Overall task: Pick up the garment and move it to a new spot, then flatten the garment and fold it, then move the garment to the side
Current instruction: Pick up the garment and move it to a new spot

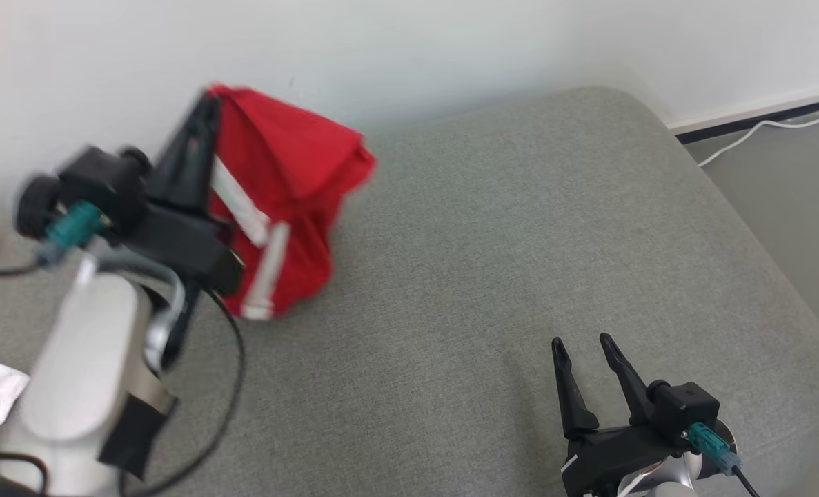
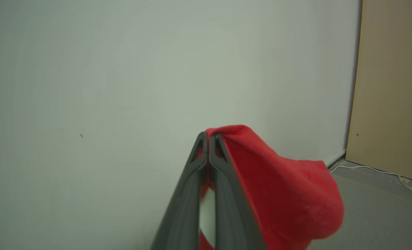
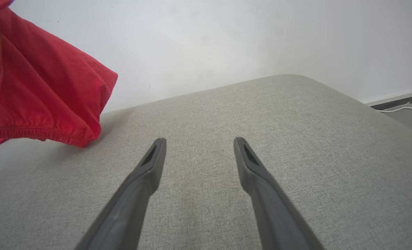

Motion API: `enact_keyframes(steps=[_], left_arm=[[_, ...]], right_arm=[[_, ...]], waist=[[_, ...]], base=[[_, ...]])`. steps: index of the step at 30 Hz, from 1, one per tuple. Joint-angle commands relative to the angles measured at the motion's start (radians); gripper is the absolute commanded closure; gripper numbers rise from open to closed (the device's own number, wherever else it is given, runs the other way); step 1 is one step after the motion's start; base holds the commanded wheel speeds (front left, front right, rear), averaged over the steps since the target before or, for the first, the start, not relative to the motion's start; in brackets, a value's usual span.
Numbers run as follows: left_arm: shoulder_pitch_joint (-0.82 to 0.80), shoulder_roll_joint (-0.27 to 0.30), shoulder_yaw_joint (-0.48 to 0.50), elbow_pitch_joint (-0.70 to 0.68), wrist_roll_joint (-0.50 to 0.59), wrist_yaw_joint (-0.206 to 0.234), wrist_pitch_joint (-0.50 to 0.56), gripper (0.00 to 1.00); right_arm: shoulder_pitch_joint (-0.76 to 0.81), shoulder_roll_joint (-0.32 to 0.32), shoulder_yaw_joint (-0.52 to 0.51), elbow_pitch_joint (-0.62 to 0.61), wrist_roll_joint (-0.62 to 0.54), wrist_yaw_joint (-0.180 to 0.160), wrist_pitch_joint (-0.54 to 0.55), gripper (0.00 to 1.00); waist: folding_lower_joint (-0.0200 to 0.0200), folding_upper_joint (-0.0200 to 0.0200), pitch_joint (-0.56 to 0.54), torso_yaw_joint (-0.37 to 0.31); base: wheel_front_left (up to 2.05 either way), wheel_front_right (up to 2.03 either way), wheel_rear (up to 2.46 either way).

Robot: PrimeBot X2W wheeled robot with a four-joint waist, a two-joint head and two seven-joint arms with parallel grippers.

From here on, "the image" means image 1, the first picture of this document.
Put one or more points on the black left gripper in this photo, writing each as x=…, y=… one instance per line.
x=181, y=241

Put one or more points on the black baseboard strip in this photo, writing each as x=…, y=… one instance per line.
x=726, y=126

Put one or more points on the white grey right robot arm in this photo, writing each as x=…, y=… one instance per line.
x=664, y=480

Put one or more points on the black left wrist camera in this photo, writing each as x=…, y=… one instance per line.
x=99, y=179

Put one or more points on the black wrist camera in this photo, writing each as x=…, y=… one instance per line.
x=99, y=179
x=685, y=407

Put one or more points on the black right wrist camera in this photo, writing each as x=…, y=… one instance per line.
x=685, y=407

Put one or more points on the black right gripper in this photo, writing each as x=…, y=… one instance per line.
x=616, y=455

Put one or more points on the red shorts with white stripe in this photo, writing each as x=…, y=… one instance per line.
x=292, y=159

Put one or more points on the grey fabric sofa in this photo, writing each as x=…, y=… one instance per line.
x=450, y=276

